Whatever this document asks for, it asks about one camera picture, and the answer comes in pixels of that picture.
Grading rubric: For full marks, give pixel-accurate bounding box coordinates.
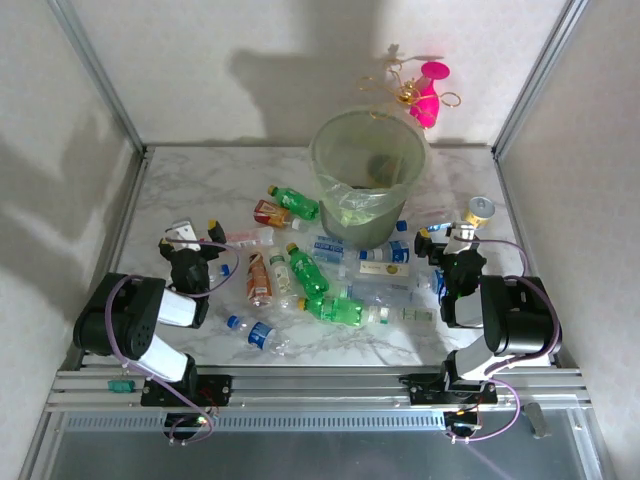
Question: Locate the clear bottle red cap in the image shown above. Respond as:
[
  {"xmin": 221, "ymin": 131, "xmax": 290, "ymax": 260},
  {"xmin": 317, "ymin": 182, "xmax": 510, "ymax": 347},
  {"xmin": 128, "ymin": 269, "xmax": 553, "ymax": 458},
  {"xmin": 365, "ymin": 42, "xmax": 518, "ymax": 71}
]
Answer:
[{"xmin": 222, "ymin": 227, "xmax": 275, "ymax": 247}]

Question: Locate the rectangular clear bottle white label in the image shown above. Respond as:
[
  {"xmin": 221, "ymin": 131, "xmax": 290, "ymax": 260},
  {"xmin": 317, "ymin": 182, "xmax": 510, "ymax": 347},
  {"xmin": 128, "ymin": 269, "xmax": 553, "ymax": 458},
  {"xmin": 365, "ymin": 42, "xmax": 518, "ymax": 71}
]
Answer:
[{"xmin": 339, "ymin": 258, "xmax": 419, "ymax": 280}]

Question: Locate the red label drink bottle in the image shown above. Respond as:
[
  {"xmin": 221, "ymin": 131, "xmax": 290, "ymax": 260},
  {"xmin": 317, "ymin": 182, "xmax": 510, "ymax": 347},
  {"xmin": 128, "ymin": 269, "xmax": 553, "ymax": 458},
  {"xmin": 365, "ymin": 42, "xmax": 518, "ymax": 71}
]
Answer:
[{"xmin": 252, "ymin": 198, "xmax": 304, "ymax": 232}]

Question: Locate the clear bottle green white label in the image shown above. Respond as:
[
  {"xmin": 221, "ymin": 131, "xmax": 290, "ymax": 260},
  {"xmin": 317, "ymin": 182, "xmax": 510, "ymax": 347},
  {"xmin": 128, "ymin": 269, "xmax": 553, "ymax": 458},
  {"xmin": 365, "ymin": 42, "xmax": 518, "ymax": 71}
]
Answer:
[{"xmin": 365, "ymin": 304, "xmax": 440, "ymax": 327}]

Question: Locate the orange label drink bottle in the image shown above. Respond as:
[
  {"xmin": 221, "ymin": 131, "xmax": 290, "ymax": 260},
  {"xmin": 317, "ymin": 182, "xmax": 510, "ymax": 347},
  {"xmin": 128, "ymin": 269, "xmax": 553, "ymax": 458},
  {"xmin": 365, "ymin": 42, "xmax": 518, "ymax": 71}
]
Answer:
[{"xmin": 246, "ymin": 251, "xmax": 275, "ymax": 307}]

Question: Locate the large clear bottle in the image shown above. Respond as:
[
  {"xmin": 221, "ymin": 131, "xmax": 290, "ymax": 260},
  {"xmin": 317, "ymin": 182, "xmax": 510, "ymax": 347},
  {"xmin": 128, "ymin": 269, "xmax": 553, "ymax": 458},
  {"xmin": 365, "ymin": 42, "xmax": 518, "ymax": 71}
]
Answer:
[{"xmin": 342, "ymin": 279, "xmax": 419, "ymax": 307}]

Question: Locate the clear tea bottle white cap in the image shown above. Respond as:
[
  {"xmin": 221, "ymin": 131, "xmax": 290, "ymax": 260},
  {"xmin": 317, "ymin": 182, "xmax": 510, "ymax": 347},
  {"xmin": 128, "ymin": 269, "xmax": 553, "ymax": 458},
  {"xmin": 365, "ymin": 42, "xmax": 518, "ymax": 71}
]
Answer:
[{"xmin": 268, "ymin": 246, "xmax": 300, "ymax": 309}]

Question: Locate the green Sprite bottle yellow cap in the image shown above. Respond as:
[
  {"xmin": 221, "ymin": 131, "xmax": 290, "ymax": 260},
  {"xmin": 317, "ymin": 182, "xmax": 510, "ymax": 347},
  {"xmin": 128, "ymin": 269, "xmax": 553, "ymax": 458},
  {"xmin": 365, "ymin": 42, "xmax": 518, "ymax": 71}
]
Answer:
[
  {"xmin": 284, "ymin": 242, "xmax": 332, "ymax": 301},
  {"xmin": 297, "ymin": 295, "xmax": 367, "ymax": 329},
  {"xmin": 266, "ymin": 184, "xmax": 321, "ymax": 222}
]

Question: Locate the clear soda water bottle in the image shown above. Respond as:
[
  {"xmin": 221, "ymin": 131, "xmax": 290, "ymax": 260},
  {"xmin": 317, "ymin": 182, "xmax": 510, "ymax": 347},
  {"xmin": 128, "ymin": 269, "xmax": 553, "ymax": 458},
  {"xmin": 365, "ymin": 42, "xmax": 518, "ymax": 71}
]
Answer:
[{"xmin": 303, "ymin": 233, "xmax": 362, "ymax": 265}]

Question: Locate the grey waste bin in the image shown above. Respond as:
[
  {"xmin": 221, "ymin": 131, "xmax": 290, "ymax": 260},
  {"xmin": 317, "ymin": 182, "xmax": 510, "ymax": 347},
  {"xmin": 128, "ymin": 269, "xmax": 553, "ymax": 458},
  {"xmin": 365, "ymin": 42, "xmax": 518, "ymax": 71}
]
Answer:
[{"xmin": 308, "ymin": 109, "xmax": 430, "ymax": 250}]

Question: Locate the green plastic bin liner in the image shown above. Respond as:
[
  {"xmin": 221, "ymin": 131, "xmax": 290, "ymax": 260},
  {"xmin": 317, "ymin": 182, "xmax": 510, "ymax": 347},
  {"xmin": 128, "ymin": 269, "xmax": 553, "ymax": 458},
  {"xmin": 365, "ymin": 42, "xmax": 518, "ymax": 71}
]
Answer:
[{"xmin": 308, "ymin": 109, "xmax": 430, "ymax": 227}]

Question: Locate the yellow tin can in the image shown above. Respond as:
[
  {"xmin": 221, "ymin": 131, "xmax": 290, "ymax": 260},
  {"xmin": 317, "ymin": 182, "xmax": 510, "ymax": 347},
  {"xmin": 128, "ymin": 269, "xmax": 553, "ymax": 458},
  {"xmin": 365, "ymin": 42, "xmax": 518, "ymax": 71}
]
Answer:
[{"xmin": 460, "ymin": 195, "xmax": 497, "ymax": 232}]

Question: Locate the pink plastic goblet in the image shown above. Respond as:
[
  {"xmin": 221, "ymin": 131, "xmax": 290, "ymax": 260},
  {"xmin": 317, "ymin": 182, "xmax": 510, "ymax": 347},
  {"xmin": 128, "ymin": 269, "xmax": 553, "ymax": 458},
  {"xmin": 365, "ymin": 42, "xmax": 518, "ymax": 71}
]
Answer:
[{"xmin": 408, "ymin": 60, "xmax": 452, "ymax": 132}]

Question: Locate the small circuit board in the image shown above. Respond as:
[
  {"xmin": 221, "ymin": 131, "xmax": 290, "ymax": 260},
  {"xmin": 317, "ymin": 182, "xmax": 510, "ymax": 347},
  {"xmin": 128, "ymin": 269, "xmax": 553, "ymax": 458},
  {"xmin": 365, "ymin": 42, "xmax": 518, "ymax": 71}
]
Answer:
[{"xmin": 164, "ymin": 412, "xmax": 214, "ymax": 434}]

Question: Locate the grey metal lower shelf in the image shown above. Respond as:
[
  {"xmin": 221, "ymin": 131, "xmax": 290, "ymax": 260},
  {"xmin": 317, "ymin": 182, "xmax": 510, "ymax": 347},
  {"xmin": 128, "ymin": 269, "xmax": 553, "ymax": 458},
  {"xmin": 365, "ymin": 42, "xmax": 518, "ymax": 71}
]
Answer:
[{"xmin": 22, "ymin": 430, "xmax": 609, "ymax": 480}]

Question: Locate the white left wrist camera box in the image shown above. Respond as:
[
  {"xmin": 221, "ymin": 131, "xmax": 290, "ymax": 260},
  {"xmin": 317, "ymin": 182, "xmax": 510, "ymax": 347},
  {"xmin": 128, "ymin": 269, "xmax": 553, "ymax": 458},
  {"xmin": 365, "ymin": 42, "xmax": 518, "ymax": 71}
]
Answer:
[{"xmin": 163, "ymin": 218, "xmax": 202, "ymax": 253}]

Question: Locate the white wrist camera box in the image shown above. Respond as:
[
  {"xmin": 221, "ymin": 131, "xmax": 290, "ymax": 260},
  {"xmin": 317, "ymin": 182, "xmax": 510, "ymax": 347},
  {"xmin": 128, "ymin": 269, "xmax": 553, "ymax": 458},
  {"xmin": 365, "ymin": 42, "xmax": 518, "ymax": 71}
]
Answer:
[
  {"xmin": 163, "ymin": 218, "xmax": 202, "ymax": 253},
  {"xmin": 444, "ymin": 221, "xmax": 477, "ymax": 256}
]

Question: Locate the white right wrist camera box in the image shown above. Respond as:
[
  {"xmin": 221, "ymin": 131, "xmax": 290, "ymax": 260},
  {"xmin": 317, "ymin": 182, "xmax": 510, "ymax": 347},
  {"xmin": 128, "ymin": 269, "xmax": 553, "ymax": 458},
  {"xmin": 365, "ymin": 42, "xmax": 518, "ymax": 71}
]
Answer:
[{"xmin": 444, "ymin": 221, "xmax": 477, "ymax": 256}]

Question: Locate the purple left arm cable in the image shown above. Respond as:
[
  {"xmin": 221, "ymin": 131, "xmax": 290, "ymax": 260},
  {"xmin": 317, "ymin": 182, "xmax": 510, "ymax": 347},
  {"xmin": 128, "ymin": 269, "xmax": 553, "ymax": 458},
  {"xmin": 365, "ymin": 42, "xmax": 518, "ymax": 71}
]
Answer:
[{"xmin": 103, "ymin": 238, "xmax": 242, "ymax": 446}]

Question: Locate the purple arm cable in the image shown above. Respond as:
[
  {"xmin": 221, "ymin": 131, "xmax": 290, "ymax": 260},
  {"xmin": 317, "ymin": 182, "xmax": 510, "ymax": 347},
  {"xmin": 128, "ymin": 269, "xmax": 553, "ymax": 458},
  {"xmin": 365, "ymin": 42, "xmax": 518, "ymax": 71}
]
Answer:
[
  {"xmin": 103, "ymin": 238, "xmax": 242, "ymax": 446},
  {"xmin": 452, "ymin": 237, "xmax": 562, "ymax": 445}
]

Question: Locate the aluminium side rail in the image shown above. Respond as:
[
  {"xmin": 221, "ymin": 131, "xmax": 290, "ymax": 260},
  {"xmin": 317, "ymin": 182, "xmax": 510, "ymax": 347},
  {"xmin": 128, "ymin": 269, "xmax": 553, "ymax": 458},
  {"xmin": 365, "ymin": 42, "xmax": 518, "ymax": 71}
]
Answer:
[{"xmin": 63, "ymin": 145, "xmax": 155, "ymax": 370}]

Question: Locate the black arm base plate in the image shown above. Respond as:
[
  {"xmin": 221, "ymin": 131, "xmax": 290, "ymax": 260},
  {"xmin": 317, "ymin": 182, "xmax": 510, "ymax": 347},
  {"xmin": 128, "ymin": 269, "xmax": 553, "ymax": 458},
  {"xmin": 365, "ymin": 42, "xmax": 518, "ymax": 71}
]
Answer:
[
  {"xmin": 398, "ymin": 372, "xmax": 500, "ymax": 406},
  {"xmin": 140, "ymin": 373, "xmax": 234, "ymax": 407}
]

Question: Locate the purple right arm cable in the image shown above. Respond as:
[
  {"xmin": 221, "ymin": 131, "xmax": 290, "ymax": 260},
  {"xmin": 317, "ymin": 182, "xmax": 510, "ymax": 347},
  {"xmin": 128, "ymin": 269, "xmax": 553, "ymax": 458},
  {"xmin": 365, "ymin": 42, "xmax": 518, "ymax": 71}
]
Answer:
[{"xmin": 452, "ymin": 237, "xmax": 562, "ymax": 445}]

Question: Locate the gold wire ornament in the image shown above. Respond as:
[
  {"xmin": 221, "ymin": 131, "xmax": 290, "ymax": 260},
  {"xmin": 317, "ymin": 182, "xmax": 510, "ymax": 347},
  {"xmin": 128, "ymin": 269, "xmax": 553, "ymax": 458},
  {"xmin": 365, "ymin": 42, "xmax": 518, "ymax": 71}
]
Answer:
[{"xmin": 357, "ymin": 42, "xmax": 464, "ymax": 121}]

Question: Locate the grey metal handle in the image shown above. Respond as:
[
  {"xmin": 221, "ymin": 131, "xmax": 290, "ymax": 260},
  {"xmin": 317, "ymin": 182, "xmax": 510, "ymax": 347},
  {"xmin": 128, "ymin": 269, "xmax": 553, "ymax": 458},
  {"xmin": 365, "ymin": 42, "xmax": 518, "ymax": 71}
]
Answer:
[{"xmin": 521, "ymin": 401, "xmax": 550, "ymax": 440}]

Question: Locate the aluminium front rail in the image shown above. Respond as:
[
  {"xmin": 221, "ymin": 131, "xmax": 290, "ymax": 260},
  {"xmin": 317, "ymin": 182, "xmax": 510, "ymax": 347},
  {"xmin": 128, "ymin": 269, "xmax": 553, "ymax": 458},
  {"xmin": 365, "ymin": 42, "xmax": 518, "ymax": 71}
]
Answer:
[{"xmin": 44, "ymin": 366, "xmax": 594, "ymax": 415}]

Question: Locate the grey slotted cable duct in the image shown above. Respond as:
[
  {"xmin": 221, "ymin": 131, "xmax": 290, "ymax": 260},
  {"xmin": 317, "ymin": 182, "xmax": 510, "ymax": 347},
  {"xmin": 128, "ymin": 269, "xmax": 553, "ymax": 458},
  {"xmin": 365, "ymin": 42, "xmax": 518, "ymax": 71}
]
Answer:
[{"xmin": 64, "ymin": 412, "xmax": 446, "ymax": 432}]

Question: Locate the aluminium frame post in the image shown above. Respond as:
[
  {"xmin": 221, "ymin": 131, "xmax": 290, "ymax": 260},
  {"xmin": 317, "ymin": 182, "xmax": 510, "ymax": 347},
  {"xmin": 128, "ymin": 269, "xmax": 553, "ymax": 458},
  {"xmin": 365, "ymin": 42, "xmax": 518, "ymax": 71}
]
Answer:
[
  {"xmin": 491, "ymin": 0, "xmax": 586, "ymax": 160},
  {"xmin": 47, "ymin": 0, "xmax": 149, "ymax": 156}
]

